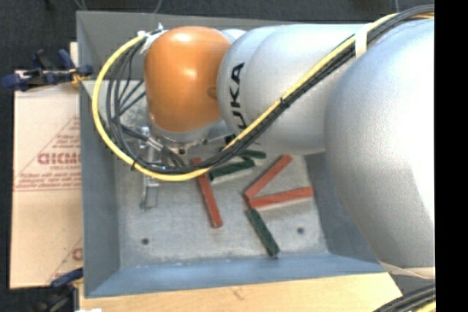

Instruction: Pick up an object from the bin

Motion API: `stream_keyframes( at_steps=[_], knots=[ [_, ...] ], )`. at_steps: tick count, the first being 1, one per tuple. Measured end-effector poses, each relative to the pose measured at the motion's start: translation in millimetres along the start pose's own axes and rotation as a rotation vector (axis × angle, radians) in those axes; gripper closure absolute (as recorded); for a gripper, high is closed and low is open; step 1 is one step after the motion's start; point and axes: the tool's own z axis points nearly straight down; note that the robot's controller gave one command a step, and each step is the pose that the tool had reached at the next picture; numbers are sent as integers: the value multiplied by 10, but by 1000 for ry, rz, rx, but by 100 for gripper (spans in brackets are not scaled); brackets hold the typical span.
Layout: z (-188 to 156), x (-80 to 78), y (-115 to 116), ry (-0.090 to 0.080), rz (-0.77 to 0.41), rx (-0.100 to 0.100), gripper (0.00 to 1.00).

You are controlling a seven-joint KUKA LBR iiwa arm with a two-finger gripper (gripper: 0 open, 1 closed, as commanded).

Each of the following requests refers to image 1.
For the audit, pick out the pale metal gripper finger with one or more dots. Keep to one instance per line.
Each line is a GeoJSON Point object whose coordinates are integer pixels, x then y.
{"type": "Point", "coordinates": [145, 198]}
{"type": "Point", "coordinates": [155, 196]}

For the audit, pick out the grey metal bin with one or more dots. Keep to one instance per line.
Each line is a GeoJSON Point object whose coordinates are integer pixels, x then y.
{"type": "Point", "coordinates": [175, 230]}

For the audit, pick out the red-brown flat block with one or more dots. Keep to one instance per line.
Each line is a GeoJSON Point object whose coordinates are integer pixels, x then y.
{"type": "Point", "coordinates": [268, 175]}
{"type": "Point", "coordinates": [210, 202]}
{"type": "Point", "coordinates": [283, 197]}

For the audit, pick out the dark green flat block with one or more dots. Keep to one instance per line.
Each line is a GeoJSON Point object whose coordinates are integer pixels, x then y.
{"type": "Point", "coordinates": [234, 169]}
{"type": "Point", "coordinates": [262, 232]}

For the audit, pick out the brown cardboard board, red print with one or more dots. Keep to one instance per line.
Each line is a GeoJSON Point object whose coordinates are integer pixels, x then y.
{"type": "Point", "coordinates": [44, 223]}

